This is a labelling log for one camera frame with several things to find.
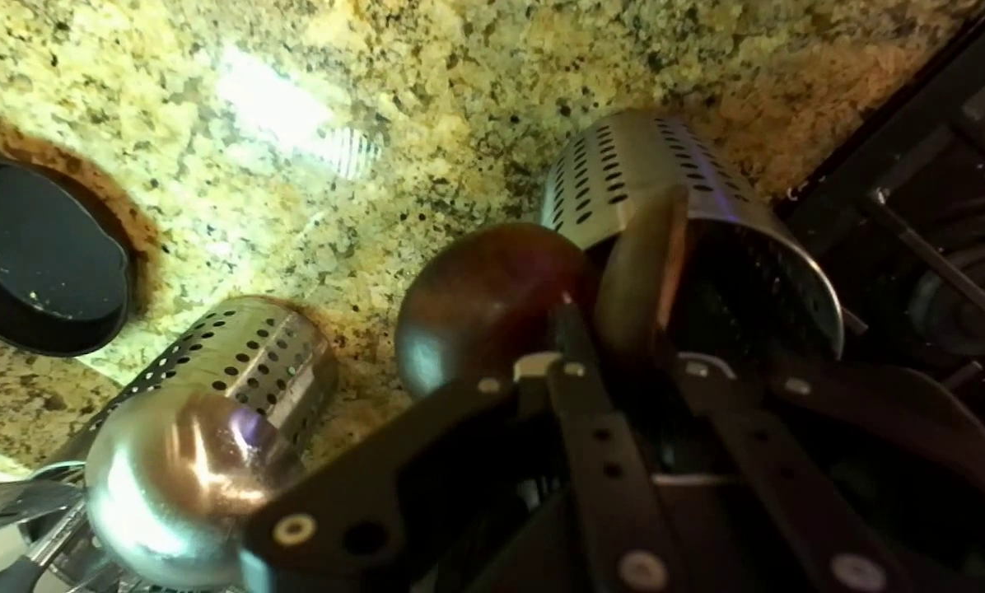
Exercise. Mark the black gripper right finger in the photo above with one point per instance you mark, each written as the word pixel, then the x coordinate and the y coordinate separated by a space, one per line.
pixel 842 484

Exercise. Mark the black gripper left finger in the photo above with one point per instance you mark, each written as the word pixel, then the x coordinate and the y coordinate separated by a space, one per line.
pixel 402 484

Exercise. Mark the brown wooden spoon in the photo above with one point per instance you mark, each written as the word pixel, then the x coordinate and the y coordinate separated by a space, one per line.
pixel 492 299

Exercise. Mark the perforated steel utensil holder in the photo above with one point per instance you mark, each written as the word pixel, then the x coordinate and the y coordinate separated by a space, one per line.
pixel 642 166
pixel 249 351

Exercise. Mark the plain wooden spatula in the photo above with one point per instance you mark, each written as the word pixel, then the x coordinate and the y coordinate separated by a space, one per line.
pixel 641 275

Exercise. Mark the stainless steel gas stove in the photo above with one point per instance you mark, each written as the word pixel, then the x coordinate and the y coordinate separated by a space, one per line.
pixel 929 199

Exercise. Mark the metal slotted turner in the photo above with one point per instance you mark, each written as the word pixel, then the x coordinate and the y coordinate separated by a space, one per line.
pixel 6 509

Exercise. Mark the round wooden container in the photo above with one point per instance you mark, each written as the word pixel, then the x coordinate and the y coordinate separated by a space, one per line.
pixel 46 258

